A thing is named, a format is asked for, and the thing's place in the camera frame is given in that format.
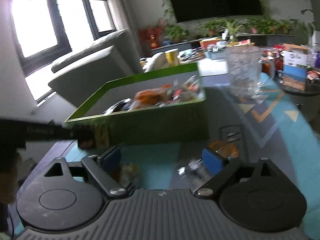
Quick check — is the clear orange snack packet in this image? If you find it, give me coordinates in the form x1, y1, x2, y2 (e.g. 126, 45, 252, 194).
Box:
208, 140, 240, 158

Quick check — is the silver wrapped candy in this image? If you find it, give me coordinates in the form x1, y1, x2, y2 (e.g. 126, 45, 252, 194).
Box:
178, 159, 207, 178

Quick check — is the green snack box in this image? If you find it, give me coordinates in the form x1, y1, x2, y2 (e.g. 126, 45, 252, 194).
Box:
65, 63, 209, 145

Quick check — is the orange snack bag in box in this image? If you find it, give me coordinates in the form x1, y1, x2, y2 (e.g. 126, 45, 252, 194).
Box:
131, 85, 171, 109

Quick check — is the white round table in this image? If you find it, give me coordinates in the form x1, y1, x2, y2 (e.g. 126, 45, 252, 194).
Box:
197, 58, 228, 76

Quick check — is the clear glass mug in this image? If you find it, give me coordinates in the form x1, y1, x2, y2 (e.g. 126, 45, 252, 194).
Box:
225, 46, 276, 97

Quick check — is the grey sofa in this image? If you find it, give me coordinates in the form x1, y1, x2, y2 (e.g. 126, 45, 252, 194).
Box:
48, 29, 143, 107

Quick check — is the white cushion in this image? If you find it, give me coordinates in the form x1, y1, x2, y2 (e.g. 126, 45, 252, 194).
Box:
143, 52, 170, 73

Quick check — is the yellow tin can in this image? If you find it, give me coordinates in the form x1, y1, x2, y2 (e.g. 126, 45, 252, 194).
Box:
164, 49, 180, 66

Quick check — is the black framed window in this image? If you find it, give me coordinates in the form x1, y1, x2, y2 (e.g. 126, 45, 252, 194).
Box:
11, 0, 116, 76

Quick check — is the grey tv cabinet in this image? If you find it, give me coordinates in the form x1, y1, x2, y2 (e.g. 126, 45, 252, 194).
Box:
150, 33, 296, 55

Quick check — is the blue white carton box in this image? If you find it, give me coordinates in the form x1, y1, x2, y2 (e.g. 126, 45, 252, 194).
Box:
282, 43, 308, 91

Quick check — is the red flower decoration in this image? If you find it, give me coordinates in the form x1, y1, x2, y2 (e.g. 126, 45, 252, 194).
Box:
138, 18, 166, 50

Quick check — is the spider plant in pot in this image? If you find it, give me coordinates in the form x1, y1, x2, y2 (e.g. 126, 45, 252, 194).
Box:
222, 19, 243, 42

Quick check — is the green potted plant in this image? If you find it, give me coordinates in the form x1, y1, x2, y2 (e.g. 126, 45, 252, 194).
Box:
165, 24, 189, 43

